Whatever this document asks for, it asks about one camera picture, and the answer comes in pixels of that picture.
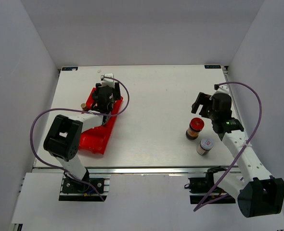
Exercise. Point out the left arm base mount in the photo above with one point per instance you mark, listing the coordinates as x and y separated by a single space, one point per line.
71 191

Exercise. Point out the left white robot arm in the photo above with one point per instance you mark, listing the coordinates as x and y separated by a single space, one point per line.
62 140

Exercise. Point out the aluminium table right rail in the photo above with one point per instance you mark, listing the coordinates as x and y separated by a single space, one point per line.
229 84

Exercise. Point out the aluminium table rail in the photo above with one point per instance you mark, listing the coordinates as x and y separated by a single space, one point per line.
136 170
229 84

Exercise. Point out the black lid pepper shaker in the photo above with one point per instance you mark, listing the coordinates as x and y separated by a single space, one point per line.
95 96

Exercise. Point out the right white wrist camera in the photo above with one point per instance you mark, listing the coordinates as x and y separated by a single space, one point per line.
221 89

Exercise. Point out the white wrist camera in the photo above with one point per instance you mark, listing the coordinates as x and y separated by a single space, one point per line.
221 89
108 80

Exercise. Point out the small gold cap bottle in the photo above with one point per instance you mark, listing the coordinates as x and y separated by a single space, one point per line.
84 107

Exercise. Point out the aluminium table front rail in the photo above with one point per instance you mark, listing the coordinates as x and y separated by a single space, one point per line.
136 170

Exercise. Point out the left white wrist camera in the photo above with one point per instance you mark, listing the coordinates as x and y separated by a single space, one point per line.
108 80

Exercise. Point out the red plastic organizer bin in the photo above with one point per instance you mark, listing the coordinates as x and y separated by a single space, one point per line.
95 140

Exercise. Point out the right blue table label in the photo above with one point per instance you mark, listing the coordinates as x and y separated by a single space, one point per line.
212 66

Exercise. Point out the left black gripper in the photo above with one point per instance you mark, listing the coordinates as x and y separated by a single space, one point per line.
117 91

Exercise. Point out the red lid dark sauce jar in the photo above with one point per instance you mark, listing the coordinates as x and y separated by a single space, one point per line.
195 127

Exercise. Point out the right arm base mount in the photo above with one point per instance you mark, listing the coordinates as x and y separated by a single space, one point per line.
199 186

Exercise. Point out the grey lid spice jar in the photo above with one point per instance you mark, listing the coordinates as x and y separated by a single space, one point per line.
204 146

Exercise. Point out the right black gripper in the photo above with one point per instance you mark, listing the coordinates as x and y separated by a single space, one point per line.
200 100

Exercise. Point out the left blue table label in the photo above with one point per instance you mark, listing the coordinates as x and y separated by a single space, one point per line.
69 68

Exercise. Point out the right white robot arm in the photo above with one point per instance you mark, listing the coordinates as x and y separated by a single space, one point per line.
259 193

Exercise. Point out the blue table label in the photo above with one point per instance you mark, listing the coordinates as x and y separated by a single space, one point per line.
69 68
212 66

